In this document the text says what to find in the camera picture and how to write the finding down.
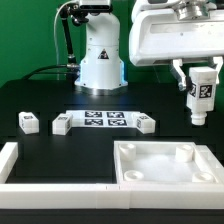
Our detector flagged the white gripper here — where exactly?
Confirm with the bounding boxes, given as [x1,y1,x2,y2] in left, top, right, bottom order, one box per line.
[129,9,224,91]

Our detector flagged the grey hose at robot base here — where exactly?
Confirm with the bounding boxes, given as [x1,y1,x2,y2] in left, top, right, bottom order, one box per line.
[53,0,76,66]

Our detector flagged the white square table top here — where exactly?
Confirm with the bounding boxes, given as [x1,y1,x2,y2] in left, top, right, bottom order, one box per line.
[114,141,224,184]

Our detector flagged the black cable on table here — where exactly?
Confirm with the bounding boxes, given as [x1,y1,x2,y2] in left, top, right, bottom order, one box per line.
[21,63,81,81]

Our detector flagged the fiducial marker sheet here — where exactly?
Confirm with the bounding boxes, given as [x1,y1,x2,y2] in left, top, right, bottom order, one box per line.
[66,110,138,128]

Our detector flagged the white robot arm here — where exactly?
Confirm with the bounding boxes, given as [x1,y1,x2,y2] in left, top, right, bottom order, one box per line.
[58,0,224,93]

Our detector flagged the white U-shaped obstacle fence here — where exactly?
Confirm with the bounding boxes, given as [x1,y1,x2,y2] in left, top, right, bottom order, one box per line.
[0,142,224,209]

